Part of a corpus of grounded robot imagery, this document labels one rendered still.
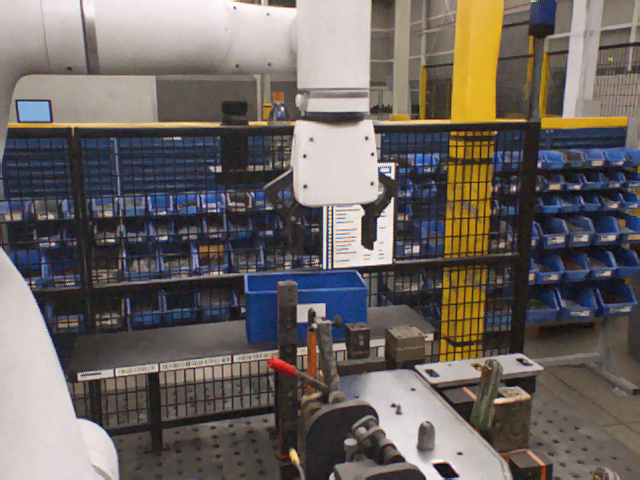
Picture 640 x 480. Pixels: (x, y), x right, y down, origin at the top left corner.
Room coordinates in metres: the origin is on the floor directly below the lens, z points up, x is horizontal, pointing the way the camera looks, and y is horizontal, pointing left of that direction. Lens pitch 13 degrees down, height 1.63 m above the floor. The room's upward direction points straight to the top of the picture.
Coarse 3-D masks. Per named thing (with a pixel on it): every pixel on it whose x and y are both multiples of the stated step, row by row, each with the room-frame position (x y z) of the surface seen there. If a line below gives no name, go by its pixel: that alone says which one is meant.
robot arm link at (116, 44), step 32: (96, 0) 0.65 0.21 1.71; (128, 0) 0.66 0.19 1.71; (160, 0) 0.67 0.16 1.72; (192, 0) 0.68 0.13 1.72; (224, 0) 0.77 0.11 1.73; (96, 32) 0.65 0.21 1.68; (128, 32) 0.66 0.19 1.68; (160, 32) 0.66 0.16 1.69; (192, 32) 0.67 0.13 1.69; (224, 32) 0.69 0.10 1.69; (256, 32) 0.81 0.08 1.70; (288, 32) 0.81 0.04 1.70; (96, 64) 0.66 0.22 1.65; (128, 64) 0.67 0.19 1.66; (160, 64) 0.68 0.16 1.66; (192, 64) 0.69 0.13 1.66; (224, 64) 0.73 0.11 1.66; (256, 64) 0.81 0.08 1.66; (288, 64) 0.83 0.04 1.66
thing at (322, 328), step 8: (320, 320) 1.13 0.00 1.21; (328, 320) 1.13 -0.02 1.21; (336, 320) 1.13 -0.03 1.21; (312, 328) 1.12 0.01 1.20; (320, 328) 1.11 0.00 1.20; (328, 328) 1.12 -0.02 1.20; (336, 328) 1.14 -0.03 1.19; (320, 336) 1.11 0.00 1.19; (328, 336) 1.12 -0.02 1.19; (320, 344) 1.12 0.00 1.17; (328, 344) 1.12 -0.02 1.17; (320, 352) 1.13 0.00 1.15; (328, 352) 1.12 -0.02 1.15; (320, 360) 1.14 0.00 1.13; (328, 360) 1.12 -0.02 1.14; (328, 368) 1.12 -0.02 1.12; (336, 368) 1.12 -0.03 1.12; (328, 376) 1.12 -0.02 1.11; (336, 376) 1.12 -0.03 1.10; (328, 384) 1.12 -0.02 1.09; (336, 384) 1.12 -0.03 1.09; (328, 392) 1.12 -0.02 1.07
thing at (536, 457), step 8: (512, 456) 1.04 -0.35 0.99; (520, 456) 1.04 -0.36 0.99; (528, 456) 1.04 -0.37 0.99; (536, 456) 1.04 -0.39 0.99; (544, 456) 1.04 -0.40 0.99; (512, 464) 1.03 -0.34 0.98; (520, 464) 1.02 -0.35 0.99; (528, 464) 1.02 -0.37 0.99; (536, 464) 1.02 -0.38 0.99; (544, 464) 1.02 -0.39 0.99; (552, 464) 1.02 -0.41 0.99; (512, 472) 1.03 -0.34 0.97; (520, 472) 1.01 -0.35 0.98; (528, 472) 1.01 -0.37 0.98; (536, 472) 1.02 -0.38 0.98; (544, 472) 1.02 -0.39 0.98; (552, 472) 1.02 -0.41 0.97
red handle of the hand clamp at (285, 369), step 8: (272, 360) 1.10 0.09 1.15; (280, 360) 1.11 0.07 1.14; (272, 368) 1.10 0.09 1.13; (280, 368) 1.10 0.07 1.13; (288, 368) 1.11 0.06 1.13; (288, 376) 1.11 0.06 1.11; (296, 376) 1.11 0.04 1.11; (304, 376) 1.12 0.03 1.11; (312, 384) 1.12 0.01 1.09; (320, 384) 1.12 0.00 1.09
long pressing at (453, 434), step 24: (360, 384) 1.30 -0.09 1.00; (384, 384) 1.30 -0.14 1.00; (408, 384) 1.31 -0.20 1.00; (384, 408) 1.20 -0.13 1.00; (408, 408) 1.20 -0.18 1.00; (432, 408) 1.20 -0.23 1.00; (408, 432) 1.10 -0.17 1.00; (456, 432) 1.10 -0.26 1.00; (408, 456) 1.02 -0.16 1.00; (432, 456) 1.02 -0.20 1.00; (456, 456) 1.02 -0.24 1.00; (480, 456) 1.02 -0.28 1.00
